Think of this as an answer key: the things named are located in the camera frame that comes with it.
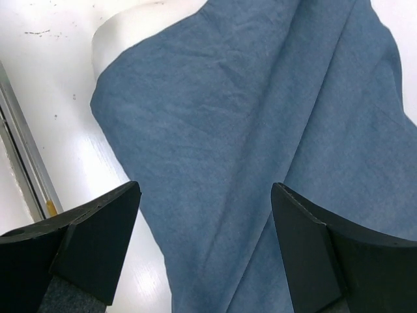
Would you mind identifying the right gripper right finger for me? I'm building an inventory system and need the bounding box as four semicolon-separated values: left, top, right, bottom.
271;183;416;312

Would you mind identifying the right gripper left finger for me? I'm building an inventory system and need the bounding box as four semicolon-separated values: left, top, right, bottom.
1;181;141;312

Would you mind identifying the blue pillowcase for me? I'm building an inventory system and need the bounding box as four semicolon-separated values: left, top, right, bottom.
91;1;416;312

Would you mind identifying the aluminium rail front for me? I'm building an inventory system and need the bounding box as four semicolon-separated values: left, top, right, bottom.
1;66;63;221

